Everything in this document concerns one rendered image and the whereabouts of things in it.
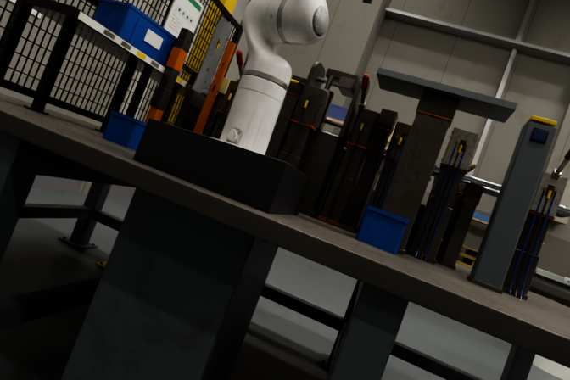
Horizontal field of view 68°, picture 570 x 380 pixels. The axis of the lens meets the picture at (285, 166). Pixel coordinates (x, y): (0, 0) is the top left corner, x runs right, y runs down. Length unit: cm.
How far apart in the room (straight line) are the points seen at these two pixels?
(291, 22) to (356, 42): 704
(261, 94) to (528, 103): 841
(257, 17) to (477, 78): 820
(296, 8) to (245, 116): 28
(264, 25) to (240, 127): 27
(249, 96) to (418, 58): 822
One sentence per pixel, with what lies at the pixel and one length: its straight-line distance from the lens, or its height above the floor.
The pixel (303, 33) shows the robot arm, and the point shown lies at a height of 112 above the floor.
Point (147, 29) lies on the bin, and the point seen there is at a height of 112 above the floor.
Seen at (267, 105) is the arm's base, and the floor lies 93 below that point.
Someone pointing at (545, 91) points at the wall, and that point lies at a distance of 942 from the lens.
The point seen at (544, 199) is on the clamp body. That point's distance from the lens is 141.
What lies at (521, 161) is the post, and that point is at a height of 103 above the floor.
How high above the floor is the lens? 76
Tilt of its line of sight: 2 degrees up
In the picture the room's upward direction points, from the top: 21 degrees clockwise
